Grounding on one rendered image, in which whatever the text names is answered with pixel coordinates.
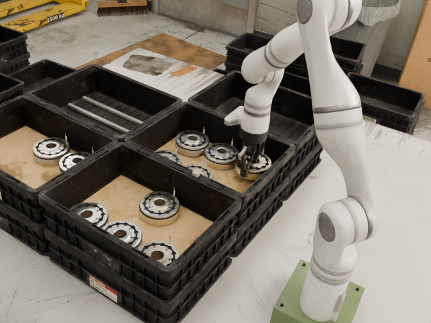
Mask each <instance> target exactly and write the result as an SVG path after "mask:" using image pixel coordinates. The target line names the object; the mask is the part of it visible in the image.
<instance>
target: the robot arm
mask: <svg viewBox="0 0 431 323"><path fill-rule="evenodd" d="M361 6H362V0H296V16H297V21H298V22H297V23H295V24H293V25H291V26H289V27H287V28H285V29H283V30H281V32H279V33H278V34H277V35H275V36H274V37H273V38H272V39H271V40H270V41H269V43H268V44H267V45H266V46H264V47H261V48H259V49H257V50H256V51H253V52H252V53H250V54H249V55H247V57H246V58H245V59H244V61H243V63H242V67H241V72H242V76H243V78H244V79H245V80H246V81H247V82H248V83H252V84H257V83H259V84H257V85H255V86H254V87H251V88H249V89H248V90H247V92H246V96H245V101H244V106H239V107H238V108H237V109H235V110H234V111H233V112H231V113H230V114H229V115H227V116H226V117H225V118H224V124H225V125H227V126H233V125H237V124H240V125H241V128H240V133H239V135H240V137H241V139H242V140H243V142H244V143H243V144H242V151H241V152H240V153H239V152H237V153H236V162H237V167H238V168H240V169H241V172H240V177H242V178H244V179H246V178H247V177H248V171H249V165H250V162H253V163H256V162H257V160H258V159H259V155H261V154H262V151H263V148H264V145H265V142H266V139H267V133H268V129H269V121H270V111H271V103H272V99H273V96H274V95H275V93H276V90H277V88H278V86H279V84H280V82H281V80H282V78H283V74H284V68H286V67H287V66H288V65H290V64H291V63H292V62H293V61H294V60H295V59H297V57H299V56H300V55H301V54H303V53H305V59H306V63H307V69H308V77H309V82H310V91H311V96H312V109H313V116H314V125H315V131H316V136H317V139H318V140H319V143H320V144H321V145H322V146H323V148H324V149H325V151H326V152H327V153H328V154H329V156H330V157H331V158H332V159H333V161H334V162H335V163H336V164H337V166H338V167H339V168H340V170H341V172H342V174H343V177H344V181H345V184H346V191H347V198H344V199H339V200H336V201H332V202H329V203H325V204H324V205H322V207H321V208H320V210H319V212H318V215H317V220H316V226H315V230H314V236H313V252H312V257H311V259H310V264H309V266H308V271H307V275H306V278H305V282H304V284H303V288H302V291H301V295H300V308H301V310H302V312H303V313H304V314H305V315H306V316H307V317H308V318H310V319H312V320H315V321H318V322H327V321H330V320H332V321H334V322H335V321H336V320H337V319H338V314H339V312H340V309H341V306H342V304H343V301H344V298H346V296H345V295H346V289H347V286H348V283H349V281H350V278H351V275H352V272H353V269H354V267H355V264H356V262H357V251H356V248H355V247H354V246H353V244H356V243H359V242H362V241H365V240H369V239H370V238H373V237H374V236H375V235H376V233H377V231H378V211H377V207H376V201H375V196H374V192H373V187H372V183H371V178H370V174H369V167H368V159H367V154H366V145H365V139H364V124H363V118H362V107H361V101H360V97H359V94H358V92H357V90H356V89H355V87H354V86H353V84H352V83H351V81H350V80H349V79H348V77H347V76H346V75H345V73H344V72H343V71H342V69H341V68H340V66H339V65H338V63H337V62H336V60H335V57H334V54H333V52H332V48H331V44H330V38H329V36H330V35H333V34H334V33H337V32H338V31H341V30H343V29H345V28H347V27H348V26H351V25H352V24H353V23H354V22H355V21H356V20H357V17H358V16H359V13H360V10H361ZM248 156H250V158H249V157H248ZM246 161H247V164H246Z"/></svg>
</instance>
